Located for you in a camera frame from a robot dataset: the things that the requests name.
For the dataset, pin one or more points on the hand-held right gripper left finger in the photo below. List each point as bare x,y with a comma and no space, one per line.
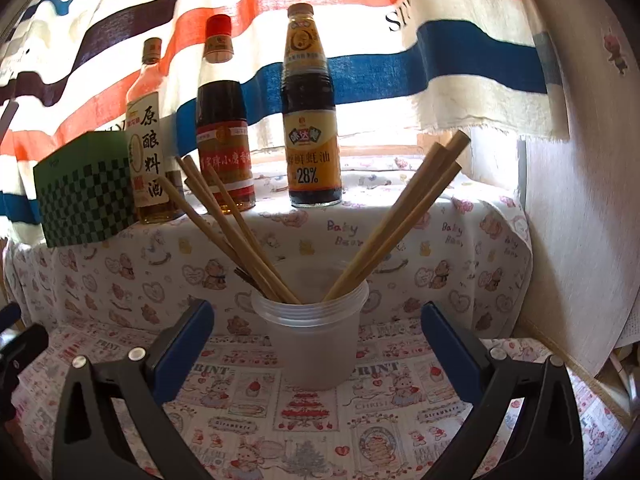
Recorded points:
182,345

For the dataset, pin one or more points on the bear-print white cloth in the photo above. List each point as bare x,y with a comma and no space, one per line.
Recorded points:
425,270

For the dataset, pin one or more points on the translucent plastic cup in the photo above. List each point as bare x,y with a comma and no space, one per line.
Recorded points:
315,345

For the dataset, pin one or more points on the clear cooking wine bottle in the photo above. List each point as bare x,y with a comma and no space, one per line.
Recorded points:
147,160

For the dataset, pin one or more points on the red-print tablecloth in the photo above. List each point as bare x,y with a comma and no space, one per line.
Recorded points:
320,435

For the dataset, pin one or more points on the cartoon wall sticker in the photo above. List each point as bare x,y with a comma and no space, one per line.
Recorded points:
617,50

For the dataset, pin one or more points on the green checkered box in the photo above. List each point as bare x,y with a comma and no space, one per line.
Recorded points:
85,195

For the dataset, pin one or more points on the dark oyster sauce bottle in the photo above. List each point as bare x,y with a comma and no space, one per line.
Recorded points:
310,150

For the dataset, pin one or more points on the pile of wooden chopsticks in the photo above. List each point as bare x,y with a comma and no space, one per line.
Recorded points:
400,212

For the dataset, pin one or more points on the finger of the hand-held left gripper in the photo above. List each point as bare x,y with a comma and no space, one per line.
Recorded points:
9,316
22,355

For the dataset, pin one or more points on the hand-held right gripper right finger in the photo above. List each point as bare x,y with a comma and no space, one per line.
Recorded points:
450,345

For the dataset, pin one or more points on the red-capped sesame oil bottle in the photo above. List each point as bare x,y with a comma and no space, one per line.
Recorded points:
220,110

